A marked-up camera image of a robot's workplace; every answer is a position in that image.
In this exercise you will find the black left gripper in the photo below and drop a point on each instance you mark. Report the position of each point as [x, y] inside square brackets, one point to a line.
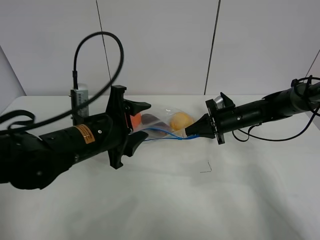
[121, 142]

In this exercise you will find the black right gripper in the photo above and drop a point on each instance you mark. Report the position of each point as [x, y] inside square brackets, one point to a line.
[202, 128]

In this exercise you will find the clear zip bag blue zipper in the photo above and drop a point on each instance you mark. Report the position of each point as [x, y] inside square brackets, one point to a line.
[164, 113]

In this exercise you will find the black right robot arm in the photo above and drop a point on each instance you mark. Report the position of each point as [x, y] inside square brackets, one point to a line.
[224, 116]

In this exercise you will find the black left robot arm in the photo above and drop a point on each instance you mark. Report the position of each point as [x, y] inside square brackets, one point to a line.
[33, 162]

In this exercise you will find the orange fruit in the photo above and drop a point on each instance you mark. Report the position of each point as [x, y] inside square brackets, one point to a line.
[135, 120]

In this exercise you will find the purple eggplant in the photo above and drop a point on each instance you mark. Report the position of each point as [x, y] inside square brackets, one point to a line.
[155, 127]

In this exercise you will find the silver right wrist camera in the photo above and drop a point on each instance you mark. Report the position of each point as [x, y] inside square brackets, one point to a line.
[219, 101]

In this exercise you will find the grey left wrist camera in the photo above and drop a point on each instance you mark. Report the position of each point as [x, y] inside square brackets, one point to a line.
[78, 97]

